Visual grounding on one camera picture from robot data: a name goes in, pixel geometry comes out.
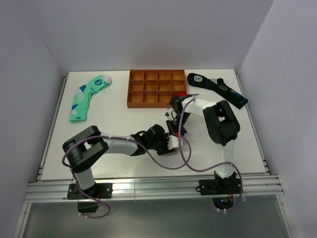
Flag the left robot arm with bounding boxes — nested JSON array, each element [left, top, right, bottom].
[[62, 124, 175, 198]]

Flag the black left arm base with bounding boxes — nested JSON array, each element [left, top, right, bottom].
[[66, 183, 112, 213]]

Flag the aluminium frame rail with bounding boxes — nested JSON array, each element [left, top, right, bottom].
[[24, 175, 284, 203]]

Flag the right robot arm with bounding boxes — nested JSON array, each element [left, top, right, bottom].
[[166, 94, 240, 193]]

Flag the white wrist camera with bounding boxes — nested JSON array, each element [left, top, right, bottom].
[[165, 111, 172, 120], [168, 135, 182, 150]]

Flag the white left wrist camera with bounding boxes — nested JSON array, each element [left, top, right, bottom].
[[168, 135, 182, 150]]

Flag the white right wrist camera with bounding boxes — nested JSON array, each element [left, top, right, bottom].
[[165, 111, 172, 120]]

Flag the mint green sock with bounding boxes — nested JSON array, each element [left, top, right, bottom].
[[69, 75, 112, 122]]

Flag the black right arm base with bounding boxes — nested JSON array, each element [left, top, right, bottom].
[[195, 178, 243, 213]]

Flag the black blue sock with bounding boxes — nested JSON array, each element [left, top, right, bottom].
[[187, 73, 248, 109]]

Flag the orange compartment tray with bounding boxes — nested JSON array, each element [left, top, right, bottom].
[[127, 69, 187, 109]]

